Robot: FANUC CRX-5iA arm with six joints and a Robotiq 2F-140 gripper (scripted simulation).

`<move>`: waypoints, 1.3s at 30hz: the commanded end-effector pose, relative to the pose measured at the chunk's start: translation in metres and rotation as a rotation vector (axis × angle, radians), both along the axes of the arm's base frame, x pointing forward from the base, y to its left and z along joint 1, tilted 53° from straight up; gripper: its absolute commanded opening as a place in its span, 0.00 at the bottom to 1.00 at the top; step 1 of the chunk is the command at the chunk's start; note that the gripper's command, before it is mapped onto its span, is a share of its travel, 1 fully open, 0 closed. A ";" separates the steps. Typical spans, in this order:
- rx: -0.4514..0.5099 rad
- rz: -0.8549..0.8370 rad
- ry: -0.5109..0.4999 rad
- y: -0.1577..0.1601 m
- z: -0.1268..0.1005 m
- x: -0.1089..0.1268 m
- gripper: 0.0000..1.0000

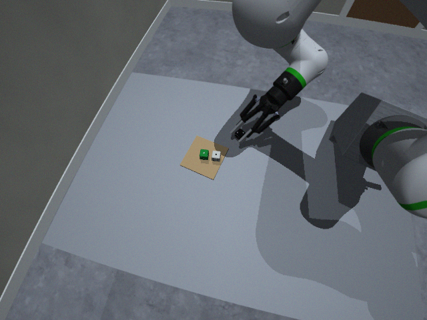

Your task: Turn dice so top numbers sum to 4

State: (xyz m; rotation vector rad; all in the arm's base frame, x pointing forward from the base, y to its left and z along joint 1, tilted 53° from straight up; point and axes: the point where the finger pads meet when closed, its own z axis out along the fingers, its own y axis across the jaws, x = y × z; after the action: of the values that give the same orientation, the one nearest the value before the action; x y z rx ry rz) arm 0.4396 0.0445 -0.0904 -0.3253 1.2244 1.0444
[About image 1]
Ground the black die with white pips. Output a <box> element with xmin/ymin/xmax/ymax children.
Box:
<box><xmin>235</xmin><ymin>129</ymin><xmax>246</xmax><ymax>140</ymax></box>

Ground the green die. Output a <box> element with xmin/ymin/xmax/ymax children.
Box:
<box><xmin>199</xmin><ymin>149</ymin><xmax>209</xmax><ymax>160</ymax></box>

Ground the tan flat mat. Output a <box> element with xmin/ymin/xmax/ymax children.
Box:
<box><xmin>180</xmin><ymin>136</ymin><xmax>229</xmax><ymax>180</ymax></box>

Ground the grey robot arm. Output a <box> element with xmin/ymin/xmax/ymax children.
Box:
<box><xmin>232</xmin><ymin>0</ymin><xmax>427</xmax><ymax>219</ymax></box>

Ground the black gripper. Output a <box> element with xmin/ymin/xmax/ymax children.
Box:
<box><xmin>230</xmin><ymin>86</ymin><xmax>288</xmax><ymax>144</ymax></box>

